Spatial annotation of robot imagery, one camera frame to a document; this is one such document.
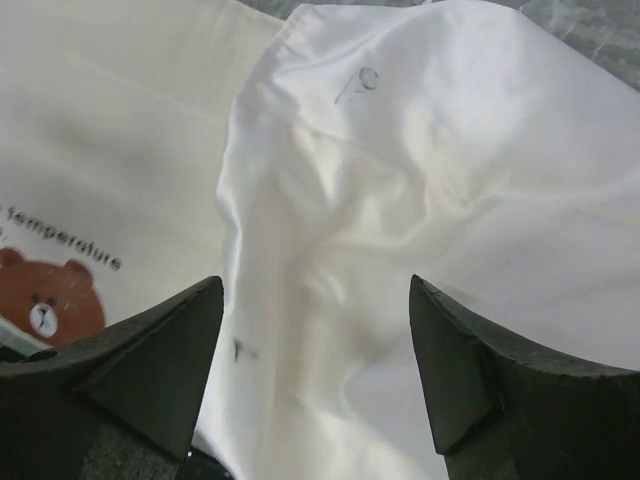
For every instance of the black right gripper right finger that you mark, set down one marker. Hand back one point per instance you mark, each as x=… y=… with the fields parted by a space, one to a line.
x=501 y=406

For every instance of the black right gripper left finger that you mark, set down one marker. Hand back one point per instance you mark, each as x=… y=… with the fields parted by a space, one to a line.
x=119 y=404

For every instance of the cream rectangular pillow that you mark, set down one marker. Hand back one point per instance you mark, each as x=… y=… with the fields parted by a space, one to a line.
x=114 y=120

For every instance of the cream satin pillowcase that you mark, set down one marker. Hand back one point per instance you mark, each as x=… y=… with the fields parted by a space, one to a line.
x=456 y=141

